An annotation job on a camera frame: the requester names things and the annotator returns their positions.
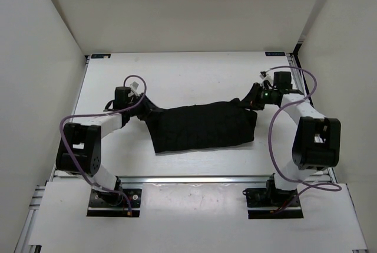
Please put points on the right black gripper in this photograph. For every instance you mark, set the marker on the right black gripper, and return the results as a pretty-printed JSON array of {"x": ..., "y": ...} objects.
[{"x": 252, "y": 97}]

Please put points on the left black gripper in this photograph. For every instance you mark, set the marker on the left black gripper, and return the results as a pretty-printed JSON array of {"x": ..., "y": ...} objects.
[{"x": 148, "y": 108}]

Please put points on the black skirt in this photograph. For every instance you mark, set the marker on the black skirt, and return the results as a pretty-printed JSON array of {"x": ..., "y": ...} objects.
[{"x": 215, "y": 125}]

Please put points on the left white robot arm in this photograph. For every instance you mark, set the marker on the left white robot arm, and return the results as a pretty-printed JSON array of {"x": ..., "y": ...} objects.
[{"x": 79, "y": 151}]

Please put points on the right blue table label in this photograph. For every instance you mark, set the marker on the right blue table label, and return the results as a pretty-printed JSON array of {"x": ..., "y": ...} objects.
[{"x": 275, "y": 54}]

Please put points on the blue table label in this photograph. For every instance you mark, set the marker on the blue table label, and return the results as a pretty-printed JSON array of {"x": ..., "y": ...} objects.
[
  {"x": 100, "y": 56},
  {"x": 275, "y": 54}
]

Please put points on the left blue table label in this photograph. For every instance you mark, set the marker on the left blue table label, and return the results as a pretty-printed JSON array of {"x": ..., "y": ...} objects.
[{"x": 100, "y": 56}]

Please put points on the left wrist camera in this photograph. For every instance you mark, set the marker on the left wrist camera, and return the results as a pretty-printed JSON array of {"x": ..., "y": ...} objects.
[{"x": 125, "y": 96}]

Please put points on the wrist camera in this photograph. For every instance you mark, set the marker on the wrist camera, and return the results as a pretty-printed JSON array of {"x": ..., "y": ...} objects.
[
  {"x": 125, "y": 96},
  {"x": 282, "y": 80}
]

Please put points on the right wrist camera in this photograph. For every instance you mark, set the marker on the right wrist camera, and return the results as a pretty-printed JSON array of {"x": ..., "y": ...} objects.
[{"x": 282, "y": 80}]

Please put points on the aluminium frame rail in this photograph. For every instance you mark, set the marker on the aluminium frame rail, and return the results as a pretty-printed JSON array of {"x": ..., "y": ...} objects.
[{"x": 198, "y": 179}]

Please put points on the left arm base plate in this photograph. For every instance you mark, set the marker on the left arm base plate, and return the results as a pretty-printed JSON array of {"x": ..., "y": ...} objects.
[{"x": 101, "y": 205}]

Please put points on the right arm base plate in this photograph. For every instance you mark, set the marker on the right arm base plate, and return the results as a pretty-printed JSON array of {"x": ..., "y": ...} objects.
[{"x": 272, "y": 204}]

